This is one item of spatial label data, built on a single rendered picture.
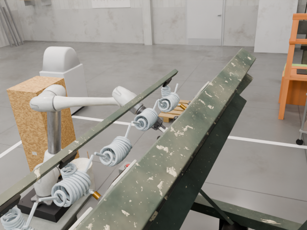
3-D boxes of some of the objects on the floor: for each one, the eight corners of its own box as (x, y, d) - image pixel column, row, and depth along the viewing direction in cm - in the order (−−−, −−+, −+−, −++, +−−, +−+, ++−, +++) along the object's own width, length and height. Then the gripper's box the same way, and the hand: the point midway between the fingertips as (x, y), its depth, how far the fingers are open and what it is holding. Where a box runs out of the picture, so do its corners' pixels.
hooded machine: (71, 117, 543) (58, 52, 489) (47, 115, 561) (32, 51, 507) (89, 104, 598) (79, 44, 544) (67, 101, 616) (55, 43, 562)
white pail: (81, 179, 375) (75, 148, 355) (101, 183, 365) (96, 152, 345) (66, 195, 349) (59, 162, 328) (87, 200, 338) (81, 167, 318)
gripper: (146, 101, 185) (176, 124, 182) (138, 114, 192) (166, 137, 190) (141, 105, 179) (171, 129, 176) (132, 119, 186) (161, 143, 184)
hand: (164, 130), depth 183 cm, fingers closed
